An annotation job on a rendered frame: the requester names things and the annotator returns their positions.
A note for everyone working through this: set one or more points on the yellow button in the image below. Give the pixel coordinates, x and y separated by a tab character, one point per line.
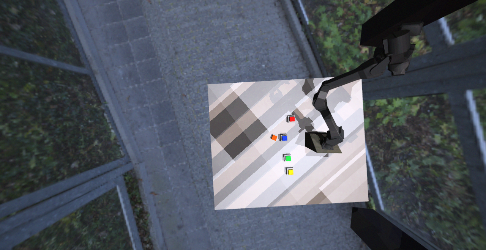
289	171

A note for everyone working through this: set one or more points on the green button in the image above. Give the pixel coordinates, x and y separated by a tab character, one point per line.
287	157

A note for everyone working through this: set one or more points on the red button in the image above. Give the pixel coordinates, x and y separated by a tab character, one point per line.
291	119

